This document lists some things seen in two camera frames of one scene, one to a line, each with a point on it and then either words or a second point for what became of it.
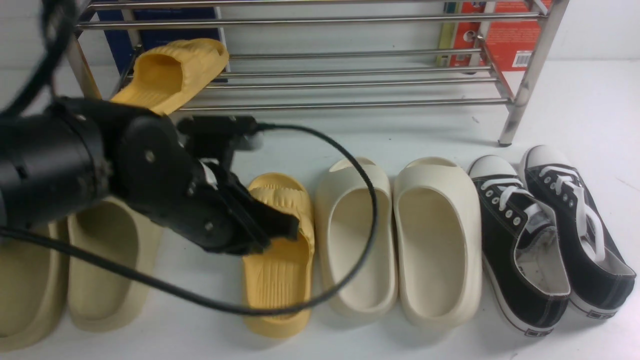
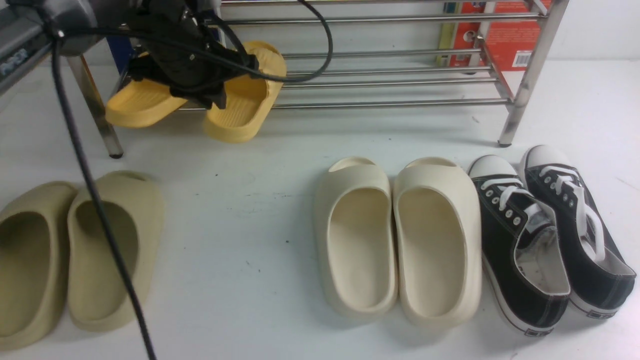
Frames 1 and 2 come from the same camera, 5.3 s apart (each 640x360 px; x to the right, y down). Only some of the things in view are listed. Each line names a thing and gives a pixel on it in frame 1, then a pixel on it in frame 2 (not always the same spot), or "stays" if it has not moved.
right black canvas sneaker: (602, 277) stays
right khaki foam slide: (100, 299) stays
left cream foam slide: (343, 217) stays
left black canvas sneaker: (523, 246) stays
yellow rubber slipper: (278, 275) → (249, 100)
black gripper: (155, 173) → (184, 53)
